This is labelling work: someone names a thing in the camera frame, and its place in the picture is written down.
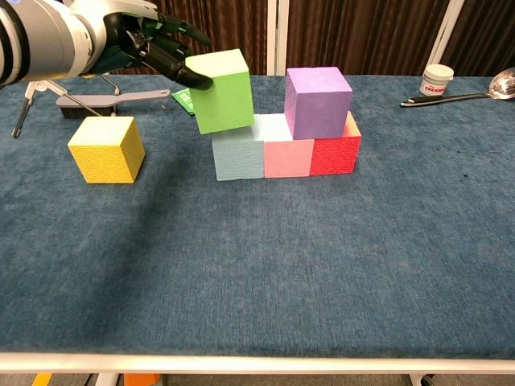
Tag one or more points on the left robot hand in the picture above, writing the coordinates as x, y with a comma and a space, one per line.
133, 44

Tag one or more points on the green foam cube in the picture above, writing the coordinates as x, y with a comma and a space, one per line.
223, 100

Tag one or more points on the pink foam cube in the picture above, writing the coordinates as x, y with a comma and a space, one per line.
287, 158

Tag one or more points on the purple foam cube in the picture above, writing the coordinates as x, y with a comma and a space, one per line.
318, 104

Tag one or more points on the red foam cube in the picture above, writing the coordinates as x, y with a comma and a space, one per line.
336, 157

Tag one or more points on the grey brush black bristles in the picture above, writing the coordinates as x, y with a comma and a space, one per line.
92, 102

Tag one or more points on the green sachet packet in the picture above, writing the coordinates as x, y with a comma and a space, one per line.
183, 100

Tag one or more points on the dark brown curtain panel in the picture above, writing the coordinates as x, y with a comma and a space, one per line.
241, 24
491, 32
362, 32

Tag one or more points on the yellow foam cube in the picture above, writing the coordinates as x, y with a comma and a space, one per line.
106, 157

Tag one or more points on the light blue foam cube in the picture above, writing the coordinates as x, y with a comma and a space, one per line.
237, 158

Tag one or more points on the blue table cloth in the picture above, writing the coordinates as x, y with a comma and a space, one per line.
241, 261

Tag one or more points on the white jar red label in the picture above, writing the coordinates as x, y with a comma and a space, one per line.
435, 80

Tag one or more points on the orange plastic object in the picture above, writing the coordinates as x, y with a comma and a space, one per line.
141, 380

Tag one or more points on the black caster wheel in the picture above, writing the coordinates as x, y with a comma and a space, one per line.
428, 380

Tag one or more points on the white partition post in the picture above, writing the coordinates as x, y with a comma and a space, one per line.
448, 28
277, 36

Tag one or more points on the white table frame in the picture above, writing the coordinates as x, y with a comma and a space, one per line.
257, 364

